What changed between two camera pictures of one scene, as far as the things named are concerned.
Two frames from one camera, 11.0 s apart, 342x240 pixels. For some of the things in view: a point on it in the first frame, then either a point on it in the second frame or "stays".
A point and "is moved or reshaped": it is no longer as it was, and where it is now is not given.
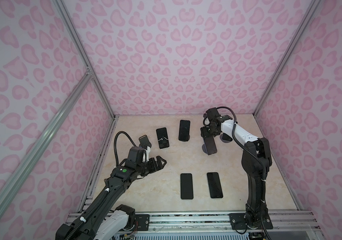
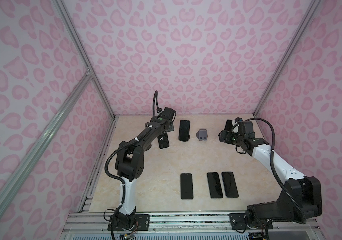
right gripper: (204, 132) to (228, 139)
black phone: (186, 187) stays
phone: (184, 130) stays
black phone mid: (210, 145) to (229, 184)
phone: (162, 137) stays
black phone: (215, 186) stays
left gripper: (153, 166) to (171, 126)
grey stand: (204, 148) is moved or reshaped
